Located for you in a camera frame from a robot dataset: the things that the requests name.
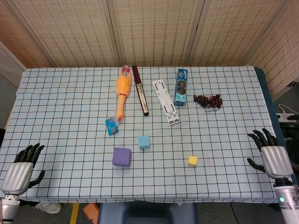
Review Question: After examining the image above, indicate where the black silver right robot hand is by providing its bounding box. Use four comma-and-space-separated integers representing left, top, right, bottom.
247, 127, 294, 180

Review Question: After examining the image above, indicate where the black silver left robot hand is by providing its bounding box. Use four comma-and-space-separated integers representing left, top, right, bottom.
0, 143, 46, 196

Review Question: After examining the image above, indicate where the large purple foam cube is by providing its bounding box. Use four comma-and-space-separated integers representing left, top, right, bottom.
112, 147, 132, 168

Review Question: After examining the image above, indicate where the light blue foam cube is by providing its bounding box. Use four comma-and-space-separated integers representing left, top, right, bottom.
137, 135, 150, 150

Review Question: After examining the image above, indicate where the white power strip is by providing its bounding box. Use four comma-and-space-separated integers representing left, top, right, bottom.
276, 112, 299, 122

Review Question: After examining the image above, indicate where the white sneaker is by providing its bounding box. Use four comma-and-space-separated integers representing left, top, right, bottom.
35, 202, 63, 214

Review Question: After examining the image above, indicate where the orange flat floor object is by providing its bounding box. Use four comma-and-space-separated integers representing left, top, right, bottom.
83, 203, 100, 221

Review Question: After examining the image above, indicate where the dark blue padded table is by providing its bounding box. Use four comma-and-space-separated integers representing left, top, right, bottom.
254, 67, 287, 147

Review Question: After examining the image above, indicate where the light blue checkered tablecloth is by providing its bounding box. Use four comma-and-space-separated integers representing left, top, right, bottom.
0, 66, 285, 204

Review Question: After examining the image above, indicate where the dark red grape bunch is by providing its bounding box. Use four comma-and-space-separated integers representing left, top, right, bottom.
193, 94, 223, 112

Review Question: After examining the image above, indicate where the small blue snack packet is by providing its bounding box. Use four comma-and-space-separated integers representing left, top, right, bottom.
105, 116, 119, 135

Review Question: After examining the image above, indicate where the blue cookie box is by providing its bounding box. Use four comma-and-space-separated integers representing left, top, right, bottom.
174, 68, 189, 107

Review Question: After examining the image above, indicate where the white folding laptop stand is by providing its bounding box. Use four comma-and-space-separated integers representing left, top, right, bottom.
152, 79, 182, 126

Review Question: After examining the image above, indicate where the dark blue padded seat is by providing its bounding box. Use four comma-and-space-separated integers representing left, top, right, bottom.
97, 202, 197, 224

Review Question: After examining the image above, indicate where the orange rubber chicken toy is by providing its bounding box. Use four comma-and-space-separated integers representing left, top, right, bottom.
116, 66, 132, 123

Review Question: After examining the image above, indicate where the long dark red box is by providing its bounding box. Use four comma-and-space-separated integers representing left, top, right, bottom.
131, 65, 150, 117

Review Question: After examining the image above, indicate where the beige woven folding screen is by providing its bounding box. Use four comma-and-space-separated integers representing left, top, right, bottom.
0, 0, 299, 100

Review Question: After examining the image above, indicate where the white power cable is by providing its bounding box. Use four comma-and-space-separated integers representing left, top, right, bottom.
279, 104, 294, 115

